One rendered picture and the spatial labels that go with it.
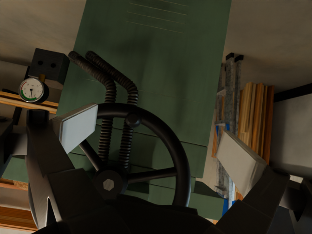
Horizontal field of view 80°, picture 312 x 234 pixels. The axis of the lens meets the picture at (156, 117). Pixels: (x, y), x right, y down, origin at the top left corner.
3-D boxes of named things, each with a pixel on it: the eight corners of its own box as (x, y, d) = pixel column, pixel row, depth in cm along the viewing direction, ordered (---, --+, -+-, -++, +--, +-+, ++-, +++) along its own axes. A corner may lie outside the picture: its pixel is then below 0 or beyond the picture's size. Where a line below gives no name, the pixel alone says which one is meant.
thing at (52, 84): (64, 52, 51) (56, 81, 50) (80, 69, 63) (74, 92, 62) (33, 46, 51) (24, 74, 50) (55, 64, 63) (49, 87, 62)
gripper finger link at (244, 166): (257, 160, 12) (269, 162, 12) (223, 129, 19) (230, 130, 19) (243, 199, 13) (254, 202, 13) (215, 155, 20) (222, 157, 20)
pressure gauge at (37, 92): (48, 73, 47) (39, 104, 46) (56, 78, 51) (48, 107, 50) (23, 68, 47) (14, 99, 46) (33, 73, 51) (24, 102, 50)
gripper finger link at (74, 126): (58, 162, 13) (48, 160, 13) (94, 131, 20) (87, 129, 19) (62, 120, 12) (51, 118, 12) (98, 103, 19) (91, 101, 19)
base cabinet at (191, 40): (245, -69, 61) (211, 147, 52) (198, 32, 119) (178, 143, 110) (110, -98, 61) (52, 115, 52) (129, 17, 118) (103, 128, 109)
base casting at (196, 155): (210, 146, 53) (204, 179, 52) (178, 143, 110) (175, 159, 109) (53, 115, 52) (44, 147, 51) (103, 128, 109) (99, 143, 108)
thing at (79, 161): (196, 178, 52) (193, 192, 51) (182, 166, 73) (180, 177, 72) (53, 149, 51) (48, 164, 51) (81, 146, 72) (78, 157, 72)
